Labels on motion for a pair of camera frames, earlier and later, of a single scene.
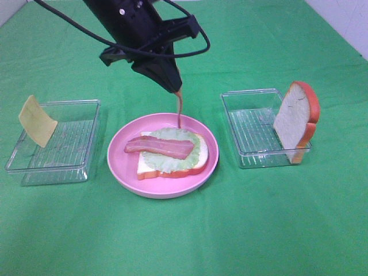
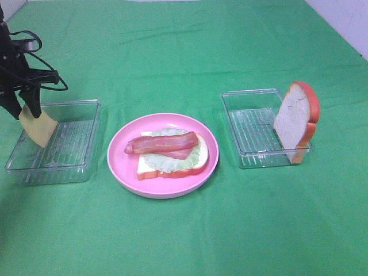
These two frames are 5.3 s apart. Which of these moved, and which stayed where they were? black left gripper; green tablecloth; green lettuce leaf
Moved: black left gripper
Stayed: green tablecloth; green lettuce leaf
